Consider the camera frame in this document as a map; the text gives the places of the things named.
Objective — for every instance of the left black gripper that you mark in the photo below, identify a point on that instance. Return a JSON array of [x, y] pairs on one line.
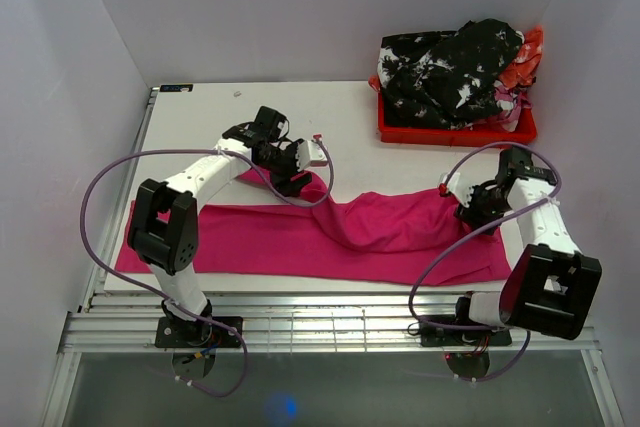
[[283, 184]]

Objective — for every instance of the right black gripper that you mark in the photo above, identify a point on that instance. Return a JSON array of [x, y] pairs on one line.
[[470, 216]]

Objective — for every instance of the pink trousers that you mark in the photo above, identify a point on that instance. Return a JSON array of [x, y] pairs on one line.
[[374, 238]]

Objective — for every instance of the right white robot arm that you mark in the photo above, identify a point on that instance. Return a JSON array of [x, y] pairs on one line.
[[552, 286]]

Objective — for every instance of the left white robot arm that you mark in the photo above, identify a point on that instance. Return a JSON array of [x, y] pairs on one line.
[[163, 231]]

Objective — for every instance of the red plastic bin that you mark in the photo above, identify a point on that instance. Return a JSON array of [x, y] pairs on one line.
[[477, 136]]

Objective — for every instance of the pink white patterned garment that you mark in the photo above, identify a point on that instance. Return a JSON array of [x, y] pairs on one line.
[[512, 102]]

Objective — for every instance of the black white patterned garment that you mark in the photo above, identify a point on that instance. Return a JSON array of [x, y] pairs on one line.
[[444, 80]]

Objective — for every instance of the black label sticker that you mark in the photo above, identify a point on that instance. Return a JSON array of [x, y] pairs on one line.
[[176, 88]]

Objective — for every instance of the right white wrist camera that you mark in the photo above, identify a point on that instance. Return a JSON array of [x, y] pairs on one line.
[[456, 185]]

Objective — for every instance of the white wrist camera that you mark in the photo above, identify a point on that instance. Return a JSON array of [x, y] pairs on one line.
[[309, 154], [456, 185]]

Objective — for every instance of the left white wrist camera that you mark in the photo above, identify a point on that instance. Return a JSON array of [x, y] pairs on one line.
[[309, 154]]

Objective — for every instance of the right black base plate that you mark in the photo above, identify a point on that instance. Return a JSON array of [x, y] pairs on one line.
[[431, 336]]

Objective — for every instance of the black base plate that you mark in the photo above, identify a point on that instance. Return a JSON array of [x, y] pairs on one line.
[[431, 336], [181, 334]]

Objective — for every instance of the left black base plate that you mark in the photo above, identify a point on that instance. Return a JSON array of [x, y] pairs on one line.
[[181, 334]]

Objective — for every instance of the aluminium frame rail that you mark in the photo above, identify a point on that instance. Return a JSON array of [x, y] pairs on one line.
[[271, 323]]

